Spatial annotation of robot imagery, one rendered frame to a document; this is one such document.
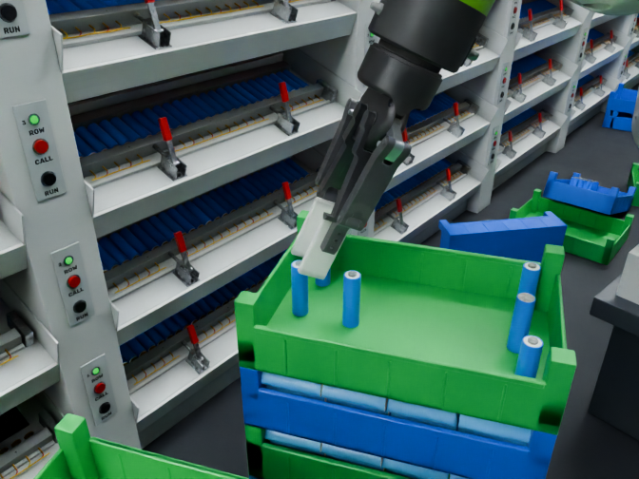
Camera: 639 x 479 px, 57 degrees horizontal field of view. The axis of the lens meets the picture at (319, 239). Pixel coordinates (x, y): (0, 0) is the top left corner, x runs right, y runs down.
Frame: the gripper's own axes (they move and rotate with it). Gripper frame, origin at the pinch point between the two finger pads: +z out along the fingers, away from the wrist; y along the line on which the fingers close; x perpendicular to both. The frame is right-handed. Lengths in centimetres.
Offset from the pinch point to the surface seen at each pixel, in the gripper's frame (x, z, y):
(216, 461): -12, 58, 23
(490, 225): -68, 10, 62
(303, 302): -1.3, 7.4, -0.8
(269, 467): -2.9, 24.2, -8.4
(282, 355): 2.3, 8.6, -9.4
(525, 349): -14.4, -3.2, -17.5
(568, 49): -126, -40, 149
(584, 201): -110, 0, 84
